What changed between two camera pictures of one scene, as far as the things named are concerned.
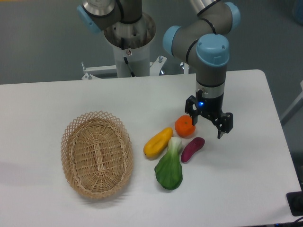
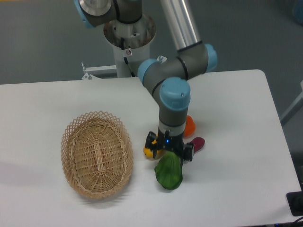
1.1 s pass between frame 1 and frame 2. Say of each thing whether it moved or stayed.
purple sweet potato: stayed
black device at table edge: stayed
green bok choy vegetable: stayed
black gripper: moved
